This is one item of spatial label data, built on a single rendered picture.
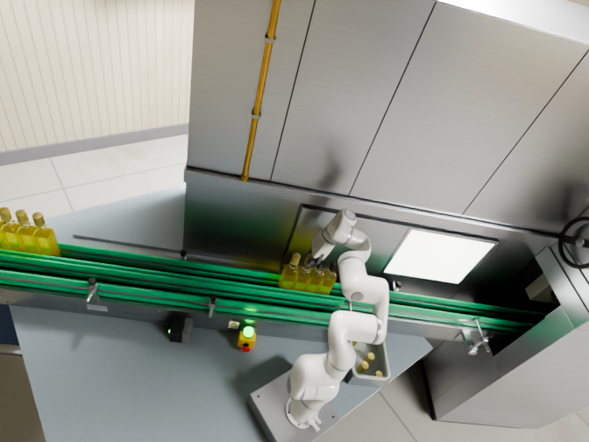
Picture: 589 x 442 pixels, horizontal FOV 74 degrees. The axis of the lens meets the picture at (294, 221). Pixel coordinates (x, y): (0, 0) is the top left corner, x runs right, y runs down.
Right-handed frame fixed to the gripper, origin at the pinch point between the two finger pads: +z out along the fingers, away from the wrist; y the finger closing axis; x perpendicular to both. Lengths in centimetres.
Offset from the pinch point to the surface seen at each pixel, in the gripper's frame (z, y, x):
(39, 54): 76, -170, -169
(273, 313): 26.5, 13.0, -3.3
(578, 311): -40, 18, 101
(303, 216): -9.2, -12.3, -8.3
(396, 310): 11, 4, 53
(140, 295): 41, 13, -57
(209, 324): 45, 15, -25
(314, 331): 27.8, 15.2, 17.5
